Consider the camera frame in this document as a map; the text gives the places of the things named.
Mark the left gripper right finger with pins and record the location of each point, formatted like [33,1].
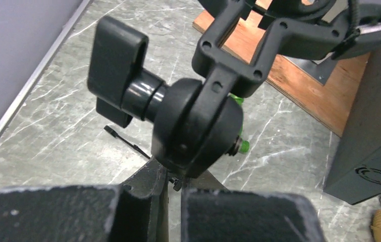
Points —
[210,212]

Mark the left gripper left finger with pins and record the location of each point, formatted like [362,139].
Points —
[134,210]

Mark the black tripod shock-mount stand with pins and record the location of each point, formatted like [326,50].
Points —
[196,122]

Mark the green plastic tap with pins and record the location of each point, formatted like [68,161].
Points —
[240,145]

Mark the wooden board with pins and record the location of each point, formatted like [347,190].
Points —
[330,104]

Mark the blue network switch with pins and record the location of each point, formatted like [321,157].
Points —
[353,175]

